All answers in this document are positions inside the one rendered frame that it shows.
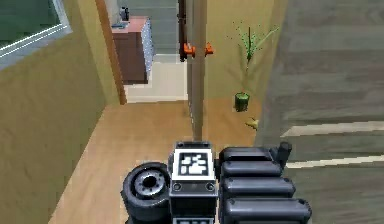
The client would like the dark object on cabinet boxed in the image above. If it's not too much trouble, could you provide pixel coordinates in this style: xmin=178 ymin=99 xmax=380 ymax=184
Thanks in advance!
xmin=119 ymin=6 xmax=130 ymax=22

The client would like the small yellow object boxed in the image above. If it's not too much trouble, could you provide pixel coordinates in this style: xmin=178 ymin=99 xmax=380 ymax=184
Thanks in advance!
xmin=245 ymin=117 xmax=260 ymax=131

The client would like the white framed window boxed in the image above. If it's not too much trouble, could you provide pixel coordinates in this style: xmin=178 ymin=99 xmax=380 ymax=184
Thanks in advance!
xmin=0 ymin=0 xmax=73 ymax=71

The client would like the brown cabinet with pink top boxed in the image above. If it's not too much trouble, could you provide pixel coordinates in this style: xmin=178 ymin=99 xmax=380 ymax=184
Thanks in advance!
xmin=111 ymin=17 xmax=155 ymax=86

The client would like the tan room door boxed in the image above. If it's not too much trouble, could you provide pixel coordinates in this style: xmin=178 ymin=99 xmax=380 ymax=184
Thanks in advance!
xmin=185 ymin=0 xmax=209 ymax=141

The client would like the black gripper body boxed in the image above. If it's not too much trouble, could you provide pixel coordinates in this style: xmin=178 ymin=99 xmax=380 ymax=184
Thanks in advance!
xmin=120 ymin=161 xmax=172 ymax=224

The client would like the green potted house plant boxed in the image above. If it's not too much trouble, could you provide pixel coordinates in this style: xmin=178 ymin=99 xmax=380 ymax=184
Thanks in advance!
xmin=229 ymin=21 xmax=280 ymax=113

